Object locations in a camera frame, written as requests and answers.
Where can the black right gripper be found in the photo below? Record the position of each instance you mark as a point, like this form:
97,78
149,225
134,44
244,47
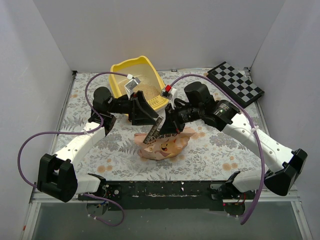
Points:
170,120

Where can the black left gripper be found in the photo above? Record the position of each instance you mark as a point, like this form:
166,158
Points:
135,110

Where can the white bag sealing clip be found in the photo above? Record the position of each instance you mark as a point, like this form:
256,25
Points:
154,131

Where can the pink cat litter bag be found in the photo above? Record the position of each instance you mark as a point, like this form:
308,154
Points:
167,146

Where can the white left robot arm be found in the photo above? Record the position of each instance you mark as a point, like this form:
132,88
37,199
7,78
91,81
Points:
57,172

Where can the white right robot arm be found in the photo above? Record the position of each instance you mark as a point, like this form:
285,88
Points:
284,164

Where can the beige litter in box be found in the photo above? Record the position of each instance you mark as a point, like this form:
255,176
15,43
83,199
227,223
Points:
149,91

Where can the yellow cat litter box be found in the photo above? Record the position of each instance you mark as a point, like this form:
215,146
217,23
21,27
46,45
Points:
141,68

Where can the floral tablecloth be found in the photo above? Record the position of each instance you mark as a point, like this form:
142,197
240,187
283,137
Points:
209,155

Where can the black folding chessboard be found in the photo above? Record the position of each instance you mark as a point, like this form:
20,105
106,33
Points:
240,88

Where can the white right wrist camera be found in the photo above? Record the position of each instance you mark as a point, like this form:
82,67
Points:
170,93

